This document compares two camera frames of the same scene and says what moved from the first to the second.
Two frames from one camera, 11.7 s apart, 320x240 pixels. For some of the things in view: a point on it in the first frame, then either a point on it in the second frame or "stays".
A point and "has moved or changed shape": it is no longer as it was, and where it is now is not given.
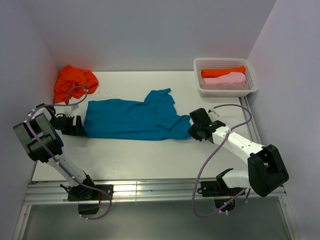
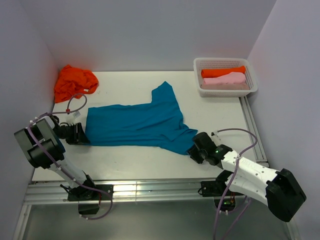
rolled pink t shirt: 233,77 stays
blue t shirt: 153,120 has moved or changed shape
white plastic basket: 224,77 stays
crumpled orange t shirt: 69,77 stays
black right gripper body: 194,131 → 199,155
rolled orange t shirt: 218,72 stays
